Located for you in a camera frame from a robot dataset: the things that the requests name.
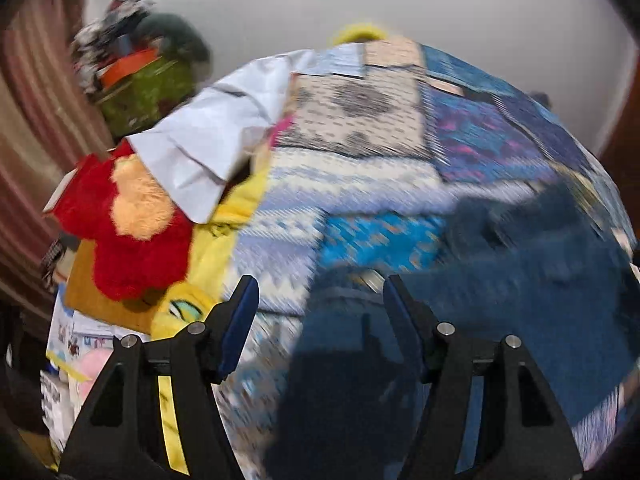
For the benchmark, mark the pile of mixed clothes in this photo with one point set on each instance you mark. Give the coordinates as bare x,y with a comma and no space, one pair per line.
100,35

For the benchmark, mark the black white striped cloth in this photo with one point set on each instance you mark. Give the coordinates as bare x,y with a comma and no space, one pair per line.
52,260

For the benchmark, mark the blue patchwork quilt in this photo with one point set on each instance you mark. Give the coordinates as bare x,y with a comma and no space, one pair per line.
360,125

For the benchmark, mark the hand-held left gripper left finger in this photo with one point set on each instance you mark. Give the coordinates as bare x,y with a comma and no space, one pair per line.
240,320

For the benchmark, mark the orange box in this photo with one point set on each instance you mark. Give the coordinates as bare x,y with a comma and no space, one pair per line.
125,67

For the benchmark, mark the brown flat box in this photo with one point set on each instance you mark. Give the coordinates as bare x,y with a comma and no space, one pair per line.
95,300

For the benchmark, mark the red plush toy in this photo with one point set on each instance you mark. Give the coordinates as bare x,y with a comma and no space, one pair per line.
90,205

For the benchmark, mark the pile of picture books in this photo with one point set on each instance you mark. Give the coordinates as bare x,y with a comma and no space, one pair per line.
75,330

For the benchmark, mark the pink plush toy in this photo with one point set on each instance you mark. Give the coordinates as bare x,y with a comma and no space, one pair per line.
95,360

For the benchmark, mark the yellow fuzzy pillow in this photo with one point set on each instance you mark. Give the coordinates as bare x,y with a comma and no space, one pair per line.
360,34

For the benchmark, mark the striped brown curtain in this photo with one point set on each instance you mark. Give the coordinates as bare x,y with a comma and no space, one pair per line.
40,110

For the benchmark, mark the green patterned box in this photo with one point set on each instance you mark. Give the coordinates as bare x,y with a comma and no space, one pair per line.
145,95

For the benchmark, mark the blue denim jacket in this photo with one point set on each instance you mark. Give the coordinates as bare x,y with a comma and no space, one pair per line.
500,285

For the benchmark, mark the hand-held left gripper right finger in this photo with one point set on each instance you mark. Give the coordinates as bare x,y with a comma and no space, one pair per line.
402,320

